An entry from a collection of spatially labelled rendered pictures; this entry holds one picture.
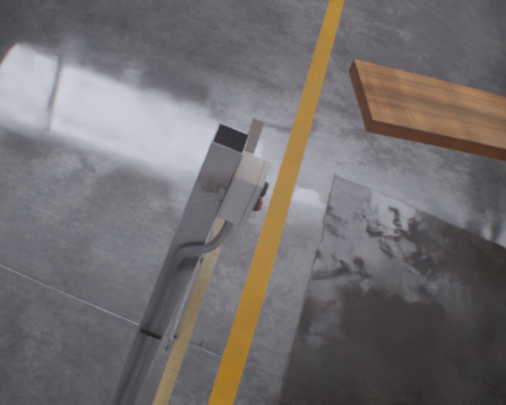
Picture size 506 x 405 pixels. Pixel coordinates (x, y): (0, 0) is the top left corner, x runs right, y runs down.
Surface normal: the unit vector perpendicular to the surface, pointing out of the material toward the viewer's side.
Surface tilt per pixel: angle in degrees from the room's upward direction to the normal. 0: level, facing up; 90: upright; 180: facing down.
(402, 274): 0
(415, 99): 0
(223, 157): 90
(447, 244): 0
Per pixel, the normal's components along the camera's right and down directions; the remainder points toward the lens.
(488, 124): 0.31, -0.66
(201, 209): -0.22, 0.65
